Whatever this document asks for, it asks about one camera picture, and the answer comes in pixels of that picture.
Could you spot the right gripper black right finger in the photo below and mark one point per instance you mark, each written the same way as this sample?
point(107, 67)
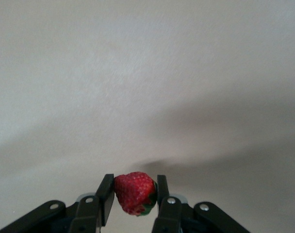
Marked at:
point(171, 216)

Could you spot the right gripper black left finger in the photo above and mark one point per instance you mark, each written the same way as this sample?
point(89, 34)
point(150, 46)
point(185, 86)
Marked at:
point(89, 213)

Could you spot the red strawberry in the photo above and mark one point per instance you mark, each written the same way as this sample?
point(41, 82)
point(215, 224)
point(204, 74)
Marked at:
point(134, 191)

